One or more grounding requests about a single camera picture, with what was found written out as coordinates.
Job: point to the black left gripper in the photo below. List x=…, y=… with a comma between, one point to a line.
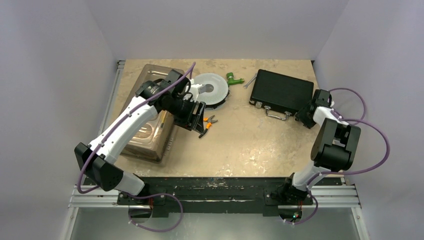
x=186, y=122

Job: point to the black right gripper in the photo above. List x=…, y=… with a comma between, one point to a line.
x=305, y=114

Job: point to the black poker set case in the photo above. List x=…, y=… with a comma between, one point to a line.
x=281, y=96

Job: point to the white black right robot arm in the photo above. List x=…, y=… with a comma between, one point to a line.
x=334, y=148

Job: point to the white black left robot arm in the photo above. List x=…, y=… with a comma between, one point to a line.
x=170, y=94

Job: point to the orange black pliers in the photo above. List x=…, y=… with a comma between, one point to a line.
x=209, y=121

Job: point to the grey filament spool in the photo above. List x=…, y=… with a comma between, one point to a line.
x=217, y=90

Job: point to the clear brown plastic storage box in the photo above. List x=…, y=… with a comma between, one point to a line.
x=154, y=138

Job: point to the silver wrench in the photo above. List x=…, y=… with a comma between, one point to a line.
x=250, y=81

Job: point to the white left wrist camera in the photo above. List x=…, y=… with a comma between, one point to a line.
x=195, y=90

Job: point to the green hose fitting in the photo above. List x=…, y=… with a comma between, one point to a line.
x=232, y=81

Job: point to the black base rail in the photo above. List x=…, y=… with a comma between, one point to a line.
x=218, y=195

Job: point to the aluminium frame rail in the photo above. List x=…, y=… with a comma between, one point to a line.
x=329, y=193

